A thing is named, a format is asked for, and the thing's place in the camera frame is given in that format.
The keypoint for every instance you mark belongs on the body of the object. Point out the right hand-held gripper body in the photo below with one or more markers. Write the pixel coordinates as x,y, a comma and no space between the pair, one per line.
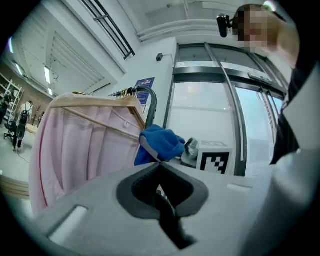
212,160

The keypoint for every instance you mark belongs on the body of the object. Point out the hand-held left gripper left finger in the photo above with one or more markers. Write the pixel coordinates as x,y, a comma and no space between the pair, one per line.
95,200

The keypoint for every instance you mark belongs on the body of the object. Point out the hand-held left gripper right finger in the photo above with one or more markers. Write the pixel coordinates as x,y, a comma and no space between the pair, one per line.
232,212

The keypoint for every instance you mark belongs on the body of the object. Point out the blue cloth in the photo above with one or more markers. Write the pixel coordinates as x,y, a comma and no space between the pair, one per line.
161,137

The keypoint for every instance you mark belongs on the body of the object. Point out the dark grey coat rack pole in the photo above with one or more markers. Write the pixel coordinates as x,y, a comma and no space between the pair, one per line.
152,105

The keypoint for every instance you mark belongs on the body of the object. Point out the white shelving rack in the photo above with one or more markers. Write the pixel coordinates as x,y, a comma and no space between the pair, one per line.
13,92

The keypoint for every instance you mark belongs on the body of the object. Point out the glass sliding door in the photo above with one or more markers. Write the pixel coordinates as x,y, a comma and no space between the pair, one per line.
200,112

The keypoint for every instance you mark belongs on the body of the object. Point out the pink garment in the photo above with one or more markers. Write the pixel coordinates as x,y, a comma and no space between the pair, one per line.
75,150

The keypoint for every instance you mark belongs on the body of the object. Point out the stack of wooden boards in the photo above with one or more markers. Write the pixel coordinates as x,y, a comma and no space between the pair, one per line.
15,186

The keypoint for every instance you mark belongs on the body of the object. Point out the grey door sensor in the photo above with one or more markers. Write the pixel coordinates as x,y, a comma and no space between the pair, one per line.
258,76

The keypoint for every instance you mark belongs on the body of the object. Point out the wooden clothes hanger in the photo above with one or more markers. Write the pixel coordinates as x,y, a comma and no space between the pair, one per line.
100,101

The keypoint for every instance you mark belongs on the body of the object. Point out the black office chair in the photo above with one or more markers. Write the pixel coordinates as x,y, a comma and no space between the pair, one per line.
9,130

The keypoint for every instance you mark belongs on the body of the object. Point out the row of metal hanger hooks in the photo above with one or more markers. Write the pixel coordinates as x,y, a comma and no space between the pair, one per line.
122,92

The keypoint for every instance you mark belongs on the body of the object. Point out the ceiling light strip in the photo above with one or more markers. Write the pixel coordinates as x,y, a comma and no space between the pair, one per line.
50,91
46,74

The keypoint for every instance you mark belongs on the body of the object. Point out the white ceiling pipe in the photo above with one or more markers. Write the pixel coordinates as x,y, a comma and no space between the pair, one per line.
175,27

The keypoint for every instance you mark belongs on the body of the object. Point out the person's head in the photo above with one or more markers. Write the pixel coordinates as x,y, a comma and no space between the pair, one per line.
282,37

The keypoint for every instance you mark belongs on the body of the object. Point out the black metal railing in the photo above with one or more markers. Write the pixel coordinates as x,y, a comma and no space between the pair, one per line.
110,27

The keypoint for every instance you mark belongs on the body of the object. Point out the blue wall poster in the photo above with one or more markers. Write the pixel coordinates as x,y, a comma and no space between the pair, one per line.
146,82

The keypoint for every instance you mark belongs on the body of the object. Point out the black wall box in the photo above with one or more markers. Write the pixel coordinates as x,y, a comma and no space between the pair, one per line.
159,57

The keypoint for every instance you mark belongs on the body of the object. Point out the black head-worn camera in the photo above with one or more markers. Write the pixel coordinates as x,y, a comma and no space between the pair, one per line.
223,25

